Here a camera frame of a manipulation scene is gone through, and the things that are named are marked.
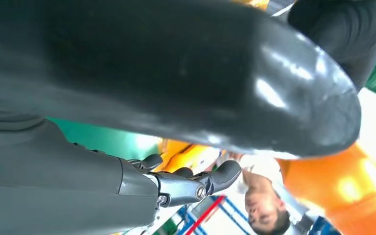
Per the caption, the blue and red frame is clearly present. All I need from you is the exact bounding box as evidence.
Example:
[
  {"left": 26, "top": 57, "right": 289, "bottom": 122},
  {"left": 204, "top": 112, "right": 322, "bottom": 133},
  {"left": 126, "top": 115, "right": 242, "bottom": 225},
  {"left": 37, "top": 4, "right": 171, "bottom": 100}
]
[{"left": 175, "top": 194, "right": 250, "bottom": 235}]

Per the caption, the person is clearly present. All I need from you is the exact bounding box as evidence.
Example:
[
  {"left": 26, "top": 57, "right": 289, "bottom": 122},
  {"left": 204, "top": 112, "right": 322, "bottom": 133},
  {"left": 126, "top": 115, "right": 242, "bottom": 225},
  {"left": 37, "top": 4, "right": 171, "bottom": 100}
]
[{"left": 230, "top": 152, "right": 306, "bottom": 235}]

